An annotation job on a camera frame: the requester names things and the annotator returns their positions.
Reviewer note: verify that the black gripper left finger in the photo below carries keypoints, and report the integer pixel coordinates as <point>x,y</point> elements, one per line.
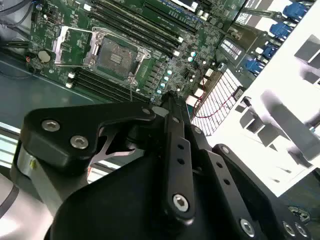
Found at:
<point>62,125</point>

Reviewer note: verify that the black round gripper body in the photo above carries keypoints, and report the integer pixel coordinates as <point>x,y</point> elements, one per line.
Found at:
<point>112,205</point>

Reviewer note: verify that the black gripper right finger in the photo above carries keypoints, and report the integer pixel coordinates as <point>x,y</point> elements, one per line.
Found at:
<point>225,180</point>

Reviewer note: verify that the metal socket cover frame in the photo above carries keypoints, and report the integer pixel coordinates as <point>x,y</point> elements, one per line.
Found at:
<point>58,42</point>

